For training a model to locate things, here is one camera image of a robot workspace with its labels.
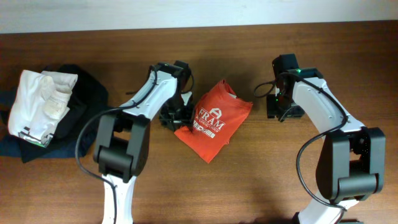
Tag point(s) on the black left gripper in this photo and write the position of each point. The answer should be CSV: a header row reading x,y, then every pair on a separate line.
x,y
187,117

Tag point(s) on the black folded garment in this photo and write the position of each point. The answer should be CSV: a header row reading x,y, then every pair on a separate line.
x,y
89,97

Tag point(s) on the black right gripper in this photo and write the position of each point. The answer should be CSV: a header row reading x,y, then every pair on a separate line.
x,y
272,108

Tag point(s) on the white folded garment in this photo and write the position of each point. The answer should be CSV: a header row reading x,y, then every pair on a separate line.
x,y
41,103

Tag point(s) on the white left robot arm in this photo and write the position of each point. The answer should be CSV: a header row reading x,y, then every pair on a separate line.
x,y
122,142

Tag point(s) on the orange printed t-shirt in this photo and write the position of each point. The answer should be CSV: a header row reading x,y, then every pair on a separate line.
x,y
217,116

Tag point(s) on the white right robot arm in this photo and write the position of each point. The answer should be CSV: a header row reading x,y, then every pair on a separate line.
x,y
352,159

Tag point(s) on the navy blue folded garment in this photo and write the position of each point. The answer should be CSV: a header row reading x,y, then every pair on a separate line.
x,y
12,146

